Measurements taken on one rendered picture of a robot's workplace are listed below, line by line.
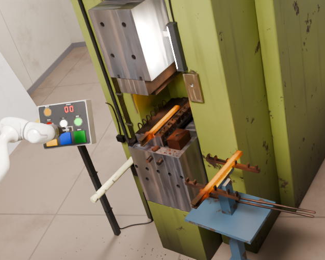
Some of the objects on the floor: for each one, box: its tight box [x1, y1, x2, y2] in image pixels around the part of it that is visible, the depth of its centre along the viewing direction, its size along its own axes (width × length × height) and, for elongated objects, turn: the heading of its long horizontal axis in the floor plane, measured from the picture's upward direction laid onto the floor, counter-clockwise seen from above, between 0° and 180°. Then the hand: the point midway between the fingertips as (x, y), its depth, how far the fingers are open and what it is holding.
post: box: [77, 145, 121, 236], centre depth 316 cm, size 4×4×108 cm
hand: (69, 129), depth 266 cm, fingers closed
